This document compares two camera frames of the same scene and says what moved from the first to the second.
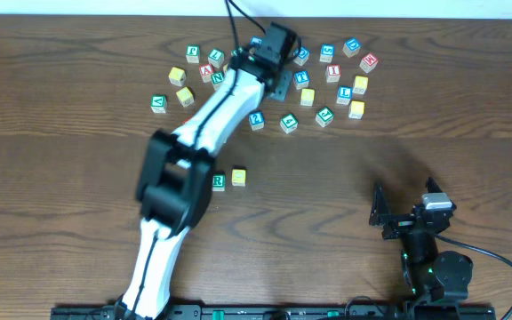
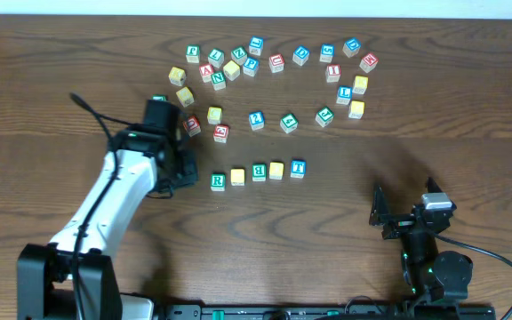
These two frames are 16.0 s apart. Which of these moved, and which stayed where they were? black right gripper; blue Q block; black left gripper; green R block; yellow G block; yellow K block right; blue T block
Moved: black left gripper; blue T block
Stayed: black right gripper; green R block; yellow G block; blue Q block; yellow K block right
